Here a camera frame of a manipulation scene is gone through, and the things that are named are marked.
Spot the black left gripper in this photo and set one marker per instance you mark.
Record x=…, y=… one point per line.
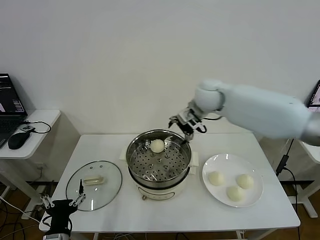
x=60, y=210

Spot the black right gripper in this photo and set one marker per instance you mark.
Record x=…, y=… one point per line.
x=191, y=120

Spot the white steamed baozi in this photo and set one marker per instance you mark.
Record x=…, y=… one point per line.
x=216, y=179
x=235, y=193
x=245, y=181
x=157, y=146

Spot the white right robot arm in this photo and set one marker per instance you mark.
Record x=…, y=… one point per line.
x=262, y=112

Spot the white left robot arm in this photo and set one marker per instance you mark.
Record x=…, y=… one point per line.
x=56, y=236

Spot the stainless steel steamer basket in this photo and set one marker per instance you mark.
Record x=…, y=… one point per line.
x=160, y=166

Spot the white power strip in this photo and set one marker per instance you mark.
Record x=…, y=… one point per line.
x=26, y=216

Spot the white round plate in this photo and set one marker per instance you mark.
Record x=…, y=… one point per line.
x=232, y=165

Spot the cream electric cooking pot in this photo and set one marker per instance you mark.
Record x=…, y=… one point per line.
x=155, y=194

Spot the black computer mouse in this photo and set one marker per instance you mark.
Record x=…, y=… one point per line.
x=17, y=142

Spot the white side table with mouse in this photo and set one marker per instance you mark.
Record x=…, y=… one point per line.
x=42, y=125

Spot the small black patterned hub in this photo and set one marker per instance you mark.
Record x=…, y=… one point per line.
x=27, y=128

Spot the black laptop with dark screen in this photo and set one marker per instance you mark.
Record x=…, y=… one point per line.
x=10, y=100

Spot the black laptop with pale screen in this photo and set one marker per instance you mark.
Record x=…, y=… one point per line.
x=315, y=97

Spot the white side table with label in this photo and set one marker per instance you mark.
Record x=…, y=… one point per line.
x=310, y=207

